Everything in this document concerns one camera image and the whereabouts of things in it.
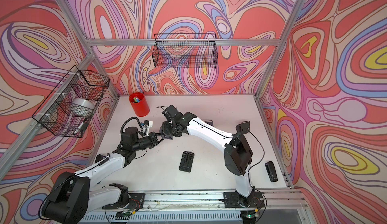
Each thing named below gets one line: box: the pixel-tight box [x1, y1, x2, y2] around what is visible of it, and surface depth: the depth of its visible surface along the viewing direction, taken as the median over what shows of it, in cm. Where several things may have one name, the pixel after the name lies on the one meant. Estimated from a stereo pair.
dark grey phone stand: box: [235, 120, 250, 135], surface depth 97 cm
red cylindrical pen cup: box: [129, 92, 150, 118], surface depth 105 cm
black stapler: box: [265, 160, 278, 183], surface depth 82 cm
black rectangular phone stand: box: [178, 150, 195, 173], surface depth 87 cm
